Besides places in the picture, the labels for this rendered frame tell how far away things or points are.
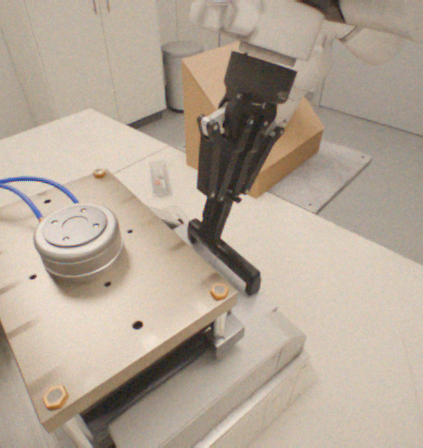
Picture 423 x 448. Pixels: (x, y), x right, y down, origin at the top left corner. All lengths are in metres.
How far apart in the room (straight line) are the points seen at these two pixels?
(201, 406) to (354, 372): 0.40
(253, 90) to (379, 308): 0.58
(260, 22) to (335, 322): 0.58
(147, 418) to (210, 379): 0.07
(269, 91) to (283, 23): 0.06
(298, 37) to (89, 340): 0.33
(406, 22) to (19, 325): 0.43
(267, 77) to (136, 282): 0.24
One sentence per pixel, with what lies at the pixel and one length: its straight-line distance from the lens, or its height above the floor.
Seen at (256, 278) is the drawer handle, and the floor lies 1.00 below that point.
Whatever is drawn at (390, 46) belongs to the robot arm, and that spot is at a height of 1.16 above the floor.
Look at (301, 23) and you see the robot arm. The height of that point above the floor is 1.29.
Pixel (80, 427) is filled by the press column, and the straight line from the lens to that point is 0.33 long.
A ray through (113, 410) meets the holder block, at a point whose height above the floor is 0.99.
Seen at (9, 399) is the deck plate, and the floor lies 0.93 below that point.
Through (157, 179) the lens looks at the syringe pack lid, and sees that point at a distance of 1.08.
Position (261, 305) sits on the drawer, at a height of 0.97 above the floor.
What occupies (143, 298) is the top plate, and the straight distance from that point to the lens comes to 0.33.
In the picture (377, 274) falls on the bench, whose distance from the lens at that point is 0.90.
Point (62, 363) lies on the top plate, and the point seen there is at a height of 1.11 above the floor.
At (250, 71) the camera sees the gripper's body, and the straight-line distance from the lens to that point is 0.39.
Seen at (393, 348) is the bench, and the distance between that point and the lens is 0.79.
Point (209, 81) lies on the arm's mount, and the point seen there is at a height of 1.03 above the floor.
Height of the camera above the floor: 1.37
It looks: 41 degrees down
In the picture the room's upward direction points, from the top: straight up
